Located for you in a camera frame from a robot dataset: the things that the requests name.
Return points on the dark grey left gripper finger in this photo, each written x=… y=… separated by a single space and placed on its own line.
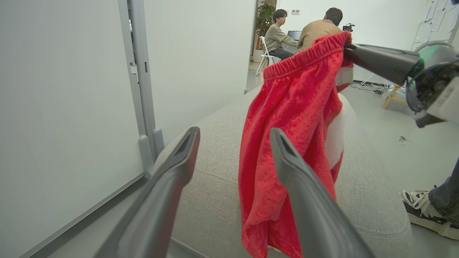
x=157 y=200

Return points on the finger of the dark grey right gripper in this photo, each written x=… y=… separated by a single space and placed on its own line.
x=308 y=200

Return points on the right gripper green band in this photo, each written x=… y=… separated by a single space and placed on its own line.
x=435 y=86

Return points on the red shorts with white stripe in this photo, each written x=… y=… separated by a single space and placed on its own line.
x=287 y=107

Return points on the grey fabric sofa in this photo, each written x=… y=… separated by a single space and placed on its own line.
x=215 y=161

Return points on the person in tan jacket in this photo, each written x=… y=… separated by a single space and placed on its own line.
x=317 y=30

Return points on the small floor scrap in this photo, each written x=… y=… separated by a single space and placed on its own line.
x=403 y=139

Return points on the open laptop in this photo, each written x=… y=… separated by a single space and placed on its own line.
x=294 y=34

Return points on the person in grey-green sweater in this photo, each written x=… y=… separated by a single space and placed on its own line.
x=275 y=37

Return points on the white folding chair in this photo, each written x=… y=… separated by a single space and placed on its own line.
x=266 y=53

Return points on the black and white sneaker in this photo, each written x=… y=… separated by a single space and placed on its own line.
x=423 y=213

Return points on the green potted plant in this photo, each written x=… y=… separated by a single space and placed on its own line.
x=264 y=18

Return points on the large white partition panel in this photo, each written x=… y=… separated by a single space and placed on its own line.
x=64 y=107

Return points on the blue jeans leg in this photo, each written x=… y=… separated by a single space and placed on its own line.
x=448 y=197

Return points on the black camera on tripod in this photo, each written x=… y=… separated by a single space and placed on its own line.
x=348 y=27

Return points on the papers pinned on wall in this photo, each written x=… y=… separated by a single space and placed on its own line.
x=435 y=19

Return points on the grey metal partition post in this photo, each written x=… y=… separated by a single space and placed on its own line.
x=141 y=71

